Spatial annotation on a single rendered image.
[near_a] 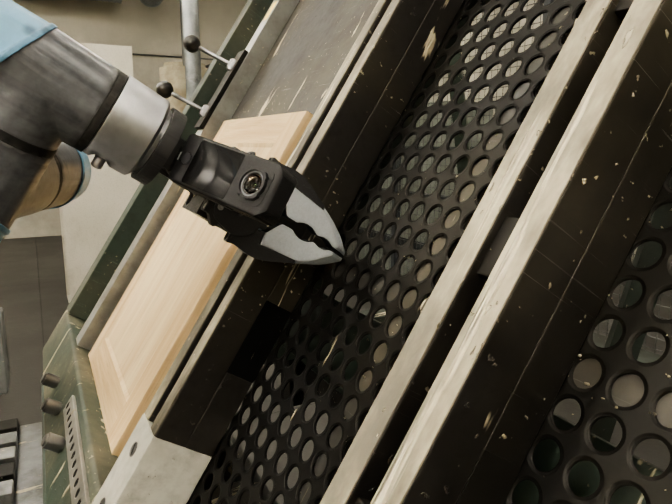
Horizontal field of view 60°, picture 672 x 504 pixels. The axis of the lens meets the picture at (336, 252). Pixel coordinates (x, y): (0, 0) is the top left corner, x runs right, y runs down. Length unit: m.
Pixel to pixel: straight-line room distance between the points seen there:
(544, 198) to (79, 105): 0.34
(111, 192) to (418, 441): 4.68
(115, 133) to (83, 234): 4.46
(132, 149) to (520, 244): 0.31
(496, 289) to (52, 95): 0.35
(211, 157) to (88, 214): 4.45
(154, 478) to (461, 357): 0.42
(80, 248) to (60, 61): 4.49
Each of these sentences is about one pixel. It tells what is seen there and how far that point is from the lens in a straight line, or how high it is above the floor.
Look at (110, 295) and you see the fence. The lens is 1.33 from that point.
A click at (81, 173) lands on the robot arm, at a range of 0.67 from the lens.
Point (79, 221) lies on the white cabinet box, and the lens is 4.94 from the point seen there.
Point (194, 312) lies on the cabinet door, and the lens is 0.87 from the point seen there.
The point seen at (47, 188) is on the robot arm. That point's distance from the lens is 0.58.
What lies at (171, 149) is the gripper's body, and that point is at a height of 1.31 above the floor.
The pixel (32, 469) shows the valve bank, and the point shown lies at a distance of 1.25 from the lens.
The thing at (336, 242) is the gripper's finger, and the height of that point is 1.22.
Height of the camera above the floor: 1.32
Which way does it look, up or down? 11 degrees down
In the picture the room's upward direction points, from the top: straight up
